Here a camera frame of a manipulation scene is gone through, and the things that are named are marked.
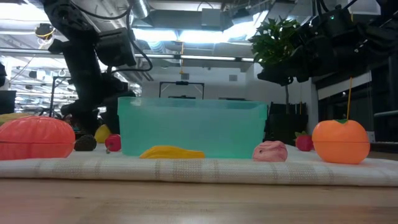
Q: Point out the small black toy fruit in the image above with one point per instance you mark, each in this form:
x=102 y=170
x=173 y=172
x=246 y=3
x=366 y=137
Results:
x=85 y=143

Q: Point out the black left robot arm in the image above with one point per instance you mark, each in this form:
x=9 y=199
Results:
x=66 y=18

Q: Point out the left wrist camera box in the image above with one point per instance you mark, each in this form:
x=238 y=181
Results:
x=115 y=46

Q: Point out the teal translucent plastic container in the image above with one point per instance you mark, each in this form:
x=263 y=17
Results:
x=192 y=127

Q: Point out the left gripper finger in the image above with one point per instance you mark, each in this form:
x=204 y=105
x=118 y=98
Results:
x=87 y=123
x=111 y=116

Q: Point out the potted green plant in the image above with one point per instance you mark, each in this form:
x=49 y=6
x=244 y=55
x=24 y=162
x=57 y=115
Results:
x=273 y=40

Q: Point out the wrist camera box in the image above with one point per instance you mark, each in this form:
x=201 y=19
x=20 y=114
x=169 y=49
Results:
x=115 y=46
x=332 y=21

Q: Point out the orange toy with green leaf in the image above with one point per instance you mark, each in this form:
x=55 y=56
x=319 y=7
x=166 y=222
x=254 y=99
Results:
x=341 y=143

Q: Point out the red toy strawberry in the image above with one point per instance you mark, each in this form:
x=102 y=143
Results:
x=304 y=143

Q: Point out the black monitor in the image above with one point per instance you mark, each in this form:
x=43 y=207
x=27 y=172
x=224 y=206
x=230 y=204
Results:
x=7 y=102

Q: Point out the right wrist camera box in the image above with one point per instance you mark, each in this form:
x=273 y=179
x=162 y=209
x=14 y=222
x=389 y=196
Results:
x=332 y=21

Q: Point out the yellow toy banana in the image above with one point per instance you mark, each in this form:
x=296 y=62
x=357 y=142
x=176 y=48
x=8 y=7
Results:
x=171 y=153

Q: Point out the pink toy fruit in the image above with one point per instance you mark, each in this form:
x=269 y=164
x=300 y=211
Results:
x=270 y=152

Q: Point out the round orange toy fruit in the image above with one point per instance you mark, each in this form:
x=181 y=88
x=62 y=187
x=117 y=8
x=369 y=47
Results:
x=34 y=140

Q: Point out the red toy cherry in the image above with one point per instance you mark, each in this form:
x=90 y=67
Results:
x=112 y=143

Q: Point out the yellow toy lemon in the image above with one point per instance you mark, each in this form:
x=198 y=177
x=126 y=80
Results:
x=101 y=135

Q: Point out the long ceiling light bar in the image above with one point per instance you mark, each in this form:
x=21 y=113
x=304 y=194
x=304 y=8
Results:
x=205 y=57

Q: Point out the white checked cloth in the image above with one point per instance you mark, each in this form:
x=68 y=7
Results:
x=199 y=171

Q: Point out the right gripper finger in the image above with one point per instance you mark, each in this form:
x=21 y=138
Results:
x=286 y=71

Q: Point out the yellow toy bell pepper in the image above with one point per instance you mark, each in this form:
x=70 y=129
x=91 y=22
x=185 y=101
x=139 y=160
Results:
x=12 y=117

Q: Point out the black metal frame rig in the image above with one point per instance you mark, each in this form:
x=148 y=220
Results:
x=182 y=83
x=54 y=93

